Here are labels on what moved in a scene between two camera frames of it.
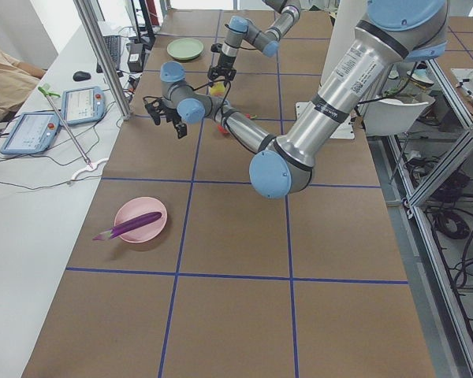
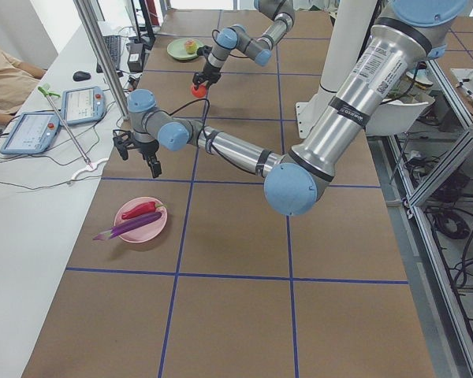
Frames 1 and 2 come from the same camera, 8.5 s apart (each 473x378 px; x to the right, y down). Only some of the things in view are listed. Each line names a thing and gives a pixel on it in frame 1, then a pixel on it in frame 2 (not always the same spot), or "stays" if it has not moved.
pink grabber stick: (45, 89) stays
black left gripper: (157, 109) → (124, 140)
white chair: (391, 116) stays
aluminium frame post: (103, 58) stays
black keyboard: (113, 42) stays
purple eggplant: (129, 225) stays
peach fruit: (217, 89) → (191, 46)
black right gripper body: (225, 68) → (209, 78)
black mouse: (81, 75) stays
